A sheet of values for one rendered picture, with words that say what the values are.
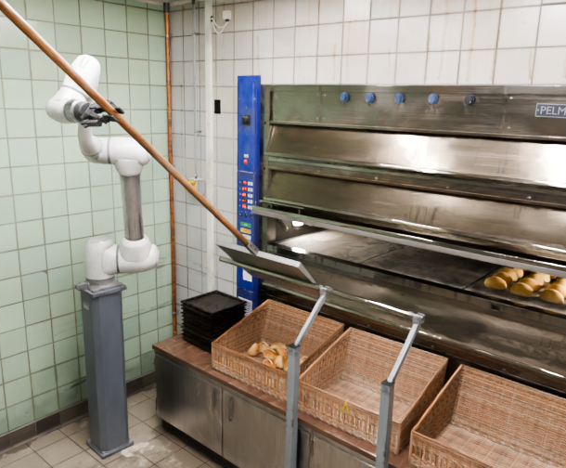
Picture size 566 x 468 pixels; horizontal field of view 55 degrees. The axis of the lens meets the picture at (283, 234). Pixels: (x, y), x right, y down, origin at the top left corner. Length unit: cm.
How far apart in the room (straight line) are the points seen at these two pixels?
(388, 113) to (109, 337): 190
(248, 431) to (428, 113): 181
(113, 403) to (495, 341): 209
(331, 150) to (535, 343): 132
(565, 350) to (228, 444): 174
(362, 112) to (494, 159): 70
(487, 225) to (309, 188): 99
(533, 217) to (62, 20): 262
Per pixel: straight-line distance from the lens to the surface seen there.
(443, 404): 262
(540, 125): 244
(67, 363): 373
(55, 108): 231
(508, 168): 246
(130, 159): 278
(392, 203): 271
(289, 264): 253
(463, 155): 254
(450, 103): 257
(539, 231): 246
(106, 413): 339
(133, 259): 302
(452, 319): 271
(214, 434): 322
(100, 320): 314
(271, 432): 287
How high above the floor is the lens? 202
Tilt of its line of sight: 14 degrees down
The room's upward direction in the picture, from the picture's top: 1 degrees clockwise
